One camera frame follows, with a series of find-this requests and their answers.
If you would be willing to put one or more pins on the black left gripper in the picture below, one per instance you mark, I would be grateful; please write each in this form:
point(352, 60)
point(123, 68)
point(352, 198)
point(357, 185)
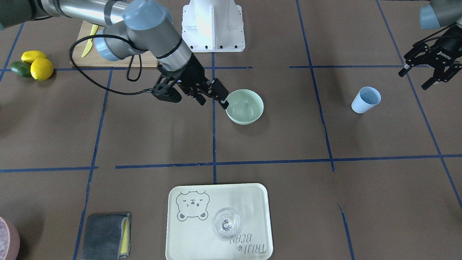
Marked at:
point(448, 46)

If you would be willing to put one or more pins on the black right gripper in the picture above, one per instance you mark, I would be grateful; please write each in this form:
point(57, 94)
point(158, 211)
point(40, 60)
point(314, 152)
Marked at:
point(192, 74)

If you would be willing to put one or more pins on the green bowl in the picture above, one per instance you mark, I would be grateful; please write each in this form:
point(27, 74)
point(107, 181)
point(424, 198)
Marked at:
point(245, 106)

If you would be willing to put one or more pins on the light blue cup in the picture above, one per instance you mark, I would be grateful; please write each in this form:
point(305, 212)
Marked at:
point(366, 98)

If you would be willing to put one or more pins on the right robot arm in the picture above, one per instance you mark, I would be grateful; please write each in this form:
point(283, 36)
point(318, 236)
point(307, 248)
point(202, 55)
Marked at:
point(130, 29)

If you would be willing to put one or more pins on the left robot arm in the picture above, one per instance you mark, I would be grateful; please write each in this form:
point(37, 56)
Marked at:
point(439, 14)

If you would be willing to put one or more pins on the pink bowl with ice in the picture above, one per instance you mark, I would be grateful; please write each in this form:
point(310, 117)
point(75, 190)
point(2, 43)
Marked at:
point(9, 239)

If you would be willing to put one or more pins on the wooden cutting board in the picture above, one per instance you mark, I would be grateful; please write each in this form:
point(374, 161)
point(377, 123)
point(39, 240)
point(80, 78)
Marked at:
point(93, 58)

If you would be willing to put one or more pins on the clear wine glass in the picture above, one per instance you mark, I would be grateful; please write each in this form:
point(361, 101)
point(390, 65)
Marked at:
point(227, 223)

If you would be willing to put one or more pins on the yellow plastic knife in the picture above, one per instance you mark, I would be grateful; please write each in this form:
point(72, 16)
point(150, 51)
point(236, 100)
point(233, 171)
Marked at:
point(89, 43)

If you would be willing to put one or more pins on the cream bear serving tray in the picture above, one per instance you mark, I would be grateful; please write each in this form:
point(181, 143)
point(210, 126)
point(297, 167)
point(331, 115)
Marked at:
point(190, 234)

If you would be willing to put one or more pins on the yellow lemon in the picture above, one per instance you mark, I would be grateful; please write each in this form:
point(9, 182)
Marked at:
point(30, 56)
point(41, 69)

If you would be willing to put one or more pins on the folded grey cloth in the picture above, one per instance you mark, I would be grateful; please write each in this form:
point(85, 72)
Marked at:
point(107, 237)

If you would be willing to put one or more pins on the green lime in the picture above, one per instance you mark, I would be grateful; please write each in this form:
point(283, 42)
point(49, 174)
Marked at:
point(21, 69)

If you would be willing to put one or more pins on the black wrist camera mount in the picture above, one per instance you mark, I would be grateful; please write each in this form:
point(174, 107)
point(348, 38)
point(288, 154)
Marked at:
point(164, 89)

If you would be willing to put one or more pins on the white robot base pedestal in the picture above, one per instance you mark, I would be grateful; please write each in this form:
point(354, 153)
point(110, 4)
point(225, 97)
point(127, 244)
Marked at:
point(213, 26)

